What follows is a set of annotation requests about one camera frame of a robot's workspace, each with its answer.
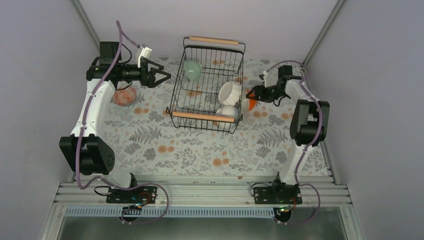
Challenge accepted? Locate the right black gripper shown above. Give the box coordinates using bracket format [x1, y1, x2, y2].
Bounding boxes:
[247, 85, 288, 104]

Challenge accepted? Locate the orange bowl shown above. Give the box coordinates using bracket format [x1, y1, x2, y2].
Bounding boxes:
[241, 88, 257, 113]

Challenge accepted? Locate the mint green bowl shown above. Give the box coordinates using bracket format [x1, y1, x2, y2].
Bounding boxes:
[183, 59, 203, 81]

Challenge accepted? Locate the red patterned bowl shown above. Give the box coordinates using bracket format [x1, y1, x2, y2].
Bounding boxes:
[112, 87, 137, 107]

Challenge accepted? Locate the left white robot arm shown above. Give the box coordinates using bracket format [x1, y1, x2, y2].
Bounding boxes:
[59, 41, 171, 203]

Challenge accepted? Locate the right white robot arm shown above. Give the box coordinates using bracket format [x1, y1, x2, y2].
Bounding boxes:
[246, 60, 330, 204]

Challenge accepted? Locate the white cylindrical bowl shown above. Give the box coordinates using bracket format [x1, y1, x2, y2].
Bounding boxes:
[218, 81, 242, 106]

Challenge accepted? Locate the white round bowl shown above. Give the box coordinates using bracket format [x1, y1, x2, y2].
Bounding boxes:
[215, 105, 238, 131]

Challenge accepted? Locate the floral table mat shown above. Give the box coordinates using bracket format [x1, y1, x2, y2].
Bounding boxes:
[102, 58, 296, 176]

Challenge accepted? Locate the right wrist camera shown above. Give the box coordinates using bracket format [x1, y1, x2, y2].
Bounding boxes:
[259, 70, 276, 87]

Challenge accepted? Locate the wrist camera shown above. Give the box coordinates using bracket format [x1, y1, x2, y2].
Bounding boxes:
[259, 70, 276, 87]
[135, 45, 153, 68]

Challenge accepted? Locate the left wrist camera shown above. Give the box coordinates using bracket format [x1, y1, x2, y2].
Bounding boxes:
[135, 45, 153, 68]

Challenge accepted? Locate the black wire dish rack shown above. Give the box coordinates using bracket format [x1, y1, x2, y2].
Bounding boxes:
[166, 36, 246, 134]

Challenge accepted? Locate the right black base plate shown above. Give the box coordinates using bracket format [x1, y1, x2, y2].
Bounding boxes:
[252, 185, 303, 205]

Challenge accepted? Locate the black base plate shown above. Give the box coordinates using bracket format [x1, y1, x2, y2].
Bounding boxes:
[106, 186, 158, 205]
[252, 185, 303, 205]

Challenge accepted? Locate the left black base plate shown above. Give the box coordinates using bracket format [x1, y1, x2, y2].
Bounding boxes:
[106, 186, 158, 205]

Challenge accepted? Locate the aluminium mounting rail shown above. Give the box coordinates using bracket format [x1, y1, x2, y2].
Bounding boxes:
[53, 175, 353, 207]

